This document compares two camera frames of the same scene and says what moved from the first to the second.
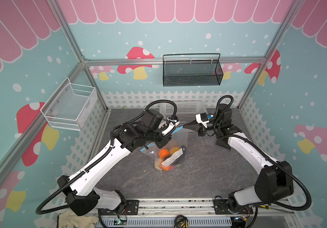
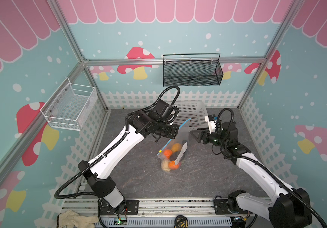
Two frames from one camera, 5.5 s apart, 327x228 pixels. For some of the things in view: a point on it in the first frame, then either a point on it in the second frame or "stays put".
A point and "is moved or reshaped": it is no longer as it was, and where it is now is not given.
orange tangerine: [163, 153] is moved or reshaped
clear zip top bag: [173, 155] is moved or reshaped
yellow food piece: [174, 149] is moved or reshaped
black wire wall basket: [192, 70] stays put
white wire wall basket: [72, 107] stays put
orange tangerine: [167, 168] -> [172, 165]
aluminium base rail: [188, 207] stays put
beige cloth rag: [69, 219] stays put
